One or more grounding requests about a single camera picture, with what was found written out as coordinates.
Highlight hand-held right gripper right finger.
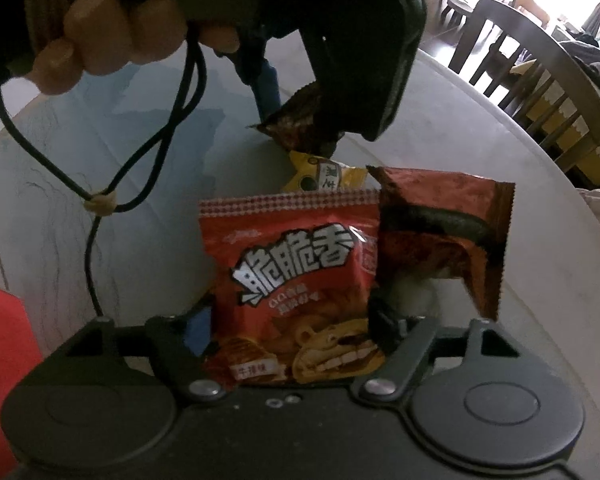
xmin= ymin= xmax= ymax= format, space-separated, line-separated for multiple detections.
xmin=352 ymin=288 xmax=531 ymax=404

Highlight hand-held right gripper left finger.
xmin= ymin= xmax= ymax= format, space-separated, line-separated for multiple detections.
xmin=55 ymin=306 xmax=231 ymax=403

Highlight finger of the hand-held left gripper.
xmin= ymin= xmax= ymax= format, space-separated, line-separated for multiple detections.
xmin=311 ymin=87 xmax=353 ymax=156
xmin=227 ymin=30 xmax=283 ymax=123

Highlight dark brown snack packet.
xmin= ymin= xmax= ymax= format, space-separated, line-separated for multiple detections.
xmin=246 ymin=81 xmax=348 ymax=157

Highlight red-brown foil snack packet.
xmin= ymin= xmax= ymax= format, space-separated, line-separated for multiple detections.
xmin=367 ymin=164 xmax=517 ymax=322

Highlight large red snack bag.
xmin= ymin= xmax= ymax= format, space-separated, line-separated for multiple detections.
xmin=198 ymin=187 xmax=387 ymax=387

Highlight grey cardboard box red edges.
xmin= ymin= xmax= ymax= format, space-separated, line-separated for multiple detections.
xmin=0 ymin=281 xmax=44 ymax=480

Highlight person's left hand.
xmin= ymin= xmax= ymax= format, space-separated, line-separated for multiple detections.
xmin=26 ymin=0 xmax=241 ymax=96

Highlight yellow snack packet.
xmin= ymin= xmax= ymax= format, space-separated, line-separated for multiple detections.
xmin=279 ymin=149 xmax=369 ymax=195

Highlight small dark stool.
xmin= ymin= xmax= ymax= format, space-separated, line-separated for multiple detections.
xmin=441 ymin=0 xmax=476 ymax=29

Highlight dark wooden chair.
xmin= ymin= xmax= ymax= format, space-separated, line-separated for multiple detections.
xmin=449 ymin=0 xmax=600 ymax=187

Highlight grey cloth pile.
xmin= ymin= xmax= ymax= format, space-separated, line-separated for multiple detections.
xmin=561 ymin=24 xmax=600 ymax=92

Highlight yellow chair cushion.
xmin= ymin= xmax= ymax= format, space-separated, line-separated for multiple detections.
xmin=522 ymin=60 xmax=600 ymax=187

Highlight black cord with tan stopper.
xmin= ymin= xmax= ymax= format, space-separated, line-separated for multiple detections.
xmin=0 ymin=35 xmax=207 ymax=322

